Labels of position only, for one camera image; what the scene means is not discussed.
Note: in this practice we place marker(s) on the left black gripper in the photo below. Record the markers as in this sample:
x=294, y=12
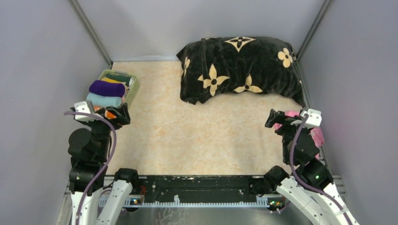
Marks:
x=123, y=117

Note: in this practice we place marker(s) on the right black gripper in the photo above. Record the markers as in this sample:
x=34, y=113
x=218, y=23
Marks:
x=275, y=116

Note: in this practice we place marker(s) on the light blue towel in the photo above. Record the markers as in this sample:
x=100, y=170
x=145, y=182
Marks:
x=104, y=101

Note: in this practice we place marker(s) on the purple towel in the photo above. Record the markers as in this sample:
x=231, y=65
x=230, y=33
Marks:
x=107, y=89

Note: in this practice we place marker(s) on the black floral blanket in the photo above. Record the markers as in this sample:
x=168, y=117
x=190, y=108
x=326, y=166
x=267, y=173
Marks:
x=259, y=65

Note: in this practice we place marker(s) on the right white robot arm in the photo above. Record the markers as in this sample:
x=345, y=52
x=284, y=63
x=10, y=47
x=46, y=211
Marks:
x=310, y=186

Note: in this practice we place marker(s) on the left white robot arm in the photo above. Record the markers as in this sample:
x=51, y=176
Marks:
x=91, y=150

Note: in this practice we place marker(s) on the orange DORA rolled towel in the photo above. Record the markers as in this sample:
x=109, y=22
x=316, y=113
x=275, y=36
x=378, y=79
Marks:
x=104, y=112

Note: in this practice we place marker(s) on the green plastic basket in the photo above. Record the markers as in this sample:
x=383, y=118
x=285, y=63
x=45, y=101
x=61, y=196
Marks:
x=130, y=91

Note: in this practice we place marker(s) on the dark green rolled towel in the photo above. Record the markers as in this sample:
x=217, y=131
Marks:
x=127, y=80

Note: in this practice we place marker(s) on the yellow rolled towel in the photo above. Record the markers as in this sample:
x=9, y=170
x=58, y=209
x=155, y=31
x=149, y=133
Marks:
x=109, y=80

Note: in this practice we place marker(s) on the pink towel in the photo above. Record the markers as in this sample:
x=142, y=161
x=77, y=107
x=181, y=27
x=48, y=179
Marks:
x=308, y=143

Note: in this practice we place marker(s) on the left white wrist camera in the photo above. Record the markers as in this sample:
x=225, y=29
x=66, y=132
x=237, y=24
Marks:
x=87, y=108

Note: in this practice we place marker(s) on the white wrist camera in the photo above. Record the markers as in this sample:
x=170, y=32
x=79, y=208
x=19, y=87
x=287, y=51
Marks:
x=87, y=108
x=310, y=118

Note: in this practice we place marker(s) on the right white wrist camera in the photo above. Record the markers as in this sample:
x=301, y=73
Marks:
x=310, y=118

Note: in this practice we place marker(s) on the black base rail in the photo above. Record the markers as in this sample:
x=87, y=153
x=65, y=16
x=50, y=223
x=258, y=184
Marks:
x=204, y=191

